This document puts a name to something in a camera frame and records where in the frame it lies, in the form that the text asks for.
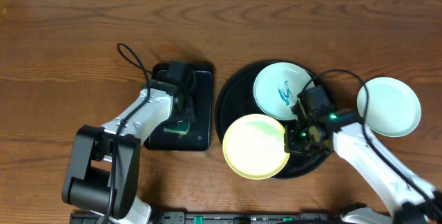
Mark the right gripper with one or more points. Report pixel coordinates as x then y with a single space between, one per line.
291 145

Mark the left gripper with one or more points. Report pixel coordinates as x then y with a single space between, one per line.
184 114

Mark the green yellow sponge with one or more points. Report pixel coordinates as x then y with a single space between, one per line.
180 128

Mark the yellow plate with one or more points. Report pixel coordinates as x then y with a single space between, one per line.
254 147

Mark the white plate with blue splat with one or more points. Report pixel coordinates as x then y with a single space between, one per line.
394 109

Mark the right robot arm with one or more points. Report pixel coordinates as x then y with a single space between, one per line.
407 197

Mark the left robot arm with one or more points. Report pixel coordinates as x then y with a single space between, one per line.
103 170

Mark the black rectangular tray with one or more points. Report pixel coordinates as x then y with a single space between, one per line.
198 137

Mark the white plate with M stain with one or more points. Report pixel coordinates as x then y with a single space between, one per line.
276 87

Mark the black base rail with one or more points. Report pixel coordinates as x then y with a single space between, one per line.
183 218

